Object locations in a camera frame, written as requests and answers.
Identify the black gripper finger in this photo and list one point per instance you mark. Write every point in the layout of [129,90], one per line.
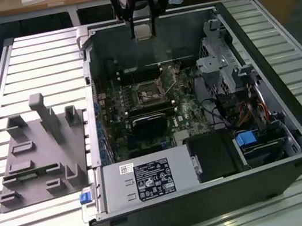
[157,6]
[120,4]

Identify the CPU socket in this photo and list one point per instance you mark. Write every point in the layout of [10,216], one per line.
[147,93]

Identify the black disk bay cover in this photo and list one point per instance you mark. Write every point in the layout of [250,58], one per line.
[211,155]

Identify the grey plastic case latch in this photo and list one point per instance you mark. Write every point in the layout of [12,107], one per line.
[82,37]

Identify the metal drive cage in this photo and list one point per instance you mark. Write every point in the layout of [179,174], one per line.
[217,57]

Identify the green motherboard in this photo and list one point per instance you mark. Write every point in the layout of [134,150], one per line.
[186,112]

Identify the black graphics card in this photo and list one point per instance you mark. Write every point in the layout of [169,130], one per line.
[149,128]

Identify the small silver heatsink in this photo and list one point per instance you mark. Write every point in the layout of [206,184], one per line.
[182,136]

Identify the blue disk carrier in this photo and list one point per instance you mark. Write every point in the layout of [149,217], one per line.
[246,138]

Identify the grey parts rack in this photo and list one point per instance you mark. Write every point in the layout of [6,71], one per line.
[41,155]

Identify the silver power supply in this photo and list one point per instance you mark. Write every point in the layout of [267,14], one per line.
[116,183]

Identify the blue case latch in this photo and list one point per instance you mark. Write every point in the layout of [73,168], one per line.
[85,197]

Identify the black open PC case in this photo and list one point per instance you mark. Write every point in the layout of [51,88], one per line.
[187,218]

